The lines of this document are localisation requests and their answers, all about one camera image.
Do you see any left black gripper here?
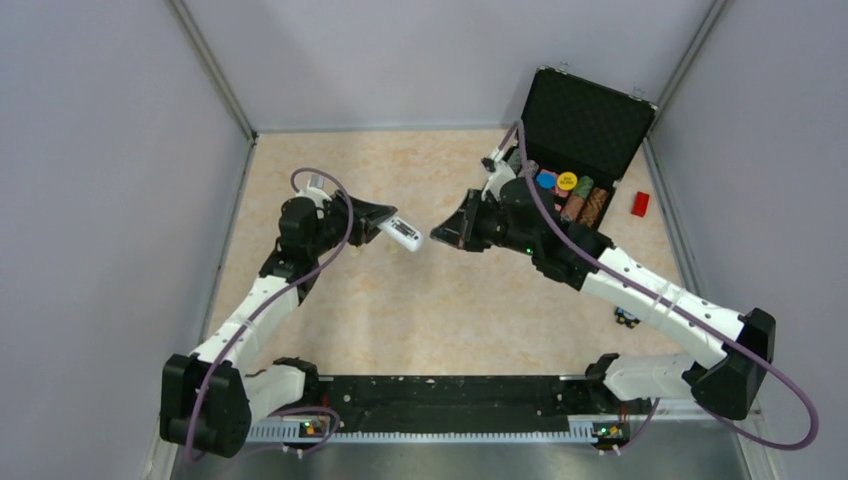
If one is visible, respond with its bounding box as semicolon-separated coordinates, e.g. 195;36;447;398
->
307;188;397;257

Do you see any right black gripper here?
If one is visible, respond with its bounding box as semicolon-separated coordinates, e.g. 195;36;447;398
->
432;189;538;256

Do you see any white remote control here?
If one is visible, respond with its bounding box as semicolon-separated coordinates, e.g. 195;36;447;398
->
378;215;423;252

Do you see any AAA battery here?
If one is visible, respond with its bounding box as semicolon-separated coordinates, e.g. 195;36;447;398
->
392;219;418;239

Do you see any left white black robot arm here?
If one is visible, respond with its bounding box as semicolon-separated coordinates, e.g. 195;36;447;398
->
159;187;398;458

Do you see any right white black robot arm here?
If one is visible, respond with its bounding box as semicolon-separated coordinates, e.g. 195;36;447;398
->
430;178;776;420

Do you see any blue round chip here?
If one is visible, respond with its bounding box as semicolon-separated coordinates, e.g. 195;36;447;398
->
535;171;557;190

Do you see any yellow big blind chip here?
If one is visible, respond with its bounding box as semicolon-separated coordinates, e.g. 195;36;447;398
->
556;172;579;191

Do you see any green red chip stack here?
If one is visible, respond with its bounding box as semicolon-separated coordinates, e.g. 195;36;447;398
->
560;176;594;221

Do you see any brown orange chip stack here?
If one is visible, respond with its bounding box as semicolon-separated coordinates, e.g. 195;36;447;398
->
578;188;609;227

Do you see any black poker chip case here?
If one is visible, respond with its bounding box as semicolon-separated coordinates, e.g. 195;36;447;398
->
521;67;656;230

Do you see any red toy brick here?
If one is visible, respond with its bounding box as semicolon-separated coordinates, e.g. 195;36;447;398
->
630;191;651;218

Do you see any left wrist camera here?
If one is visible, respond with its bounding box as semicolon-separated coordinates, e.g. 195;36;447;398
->
296;173;331;207

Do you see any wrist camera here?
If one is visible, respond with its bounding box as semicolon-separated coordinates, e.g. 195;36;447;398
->
296;173;331;207
481;148;517;200

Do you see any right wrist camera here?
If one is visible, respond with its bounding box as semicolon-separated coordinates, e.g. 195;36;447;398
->
481;148;517;200

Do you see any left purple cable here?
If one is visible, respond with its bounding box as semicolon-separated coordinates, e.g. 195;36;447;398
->
184;167;356;464

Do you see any purple cable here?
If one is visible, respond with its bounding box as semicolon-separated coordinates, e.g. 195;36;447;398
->
496;120;821;455
184;167;356;464

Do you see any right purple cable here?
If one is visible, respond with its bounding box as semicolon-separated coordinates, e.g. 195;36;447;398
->
496;120;821;455

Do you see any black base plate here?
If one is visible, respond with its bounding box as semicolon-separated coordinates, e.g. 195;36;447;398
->
258;374;654;436

